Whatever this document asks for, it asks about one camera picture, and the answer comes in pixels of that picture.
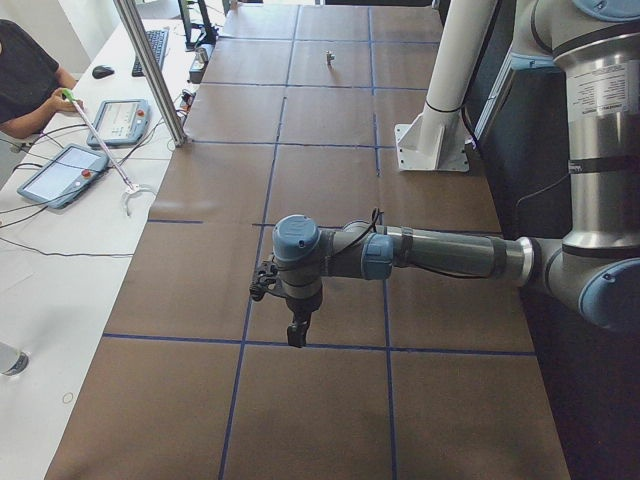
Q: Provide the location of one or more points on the black monitor stand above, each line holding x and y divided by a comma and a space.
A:
197, 33

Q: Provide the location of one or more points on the aluminium frame post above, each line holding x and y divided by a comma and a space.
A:
134, 27

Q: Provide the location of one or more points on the chrome metal pipe fitting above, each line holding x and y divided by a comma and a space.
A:
329, 58

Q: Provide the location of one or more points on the clear plastic bottle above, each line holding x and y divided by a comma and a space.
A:
12, 360

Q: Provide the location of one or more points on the near teach pendant tablet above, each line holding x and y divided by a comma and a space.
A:
65, 177

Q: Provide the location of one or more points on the person in black shirt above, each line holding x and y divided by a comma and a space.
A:
32, 84

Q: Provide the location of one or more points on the black computer mouse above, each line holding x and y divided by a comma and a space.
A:
102, 71

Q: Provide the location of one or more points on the long reacher grabber stick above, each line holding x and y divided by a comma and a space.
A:
131, 189

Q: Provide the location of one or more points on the white pedestal column base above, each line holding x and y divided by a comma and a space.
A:
435, 140

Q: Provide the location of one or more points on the far teach pendant tablet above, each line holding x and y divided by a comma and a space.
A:
122, 123

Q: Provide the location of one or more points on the teach pendant tablet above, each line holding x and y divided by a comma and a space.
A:
65, 177
122, 123

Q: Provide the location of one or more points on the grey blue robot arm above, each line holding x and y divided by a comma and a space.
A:
594, 269

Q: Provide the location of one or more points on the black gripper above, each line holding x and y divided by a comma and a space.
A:
301, 309

